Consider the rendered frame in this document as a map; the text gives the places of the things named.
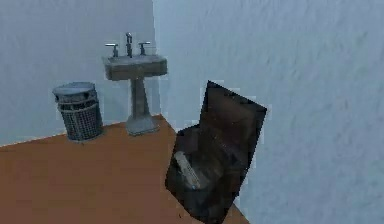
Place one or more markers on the grey pedestal sink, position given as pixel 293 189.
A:
pixel 136 66

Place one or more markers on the dark wooden commode with lid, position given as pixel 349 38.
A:
pixel 216 150

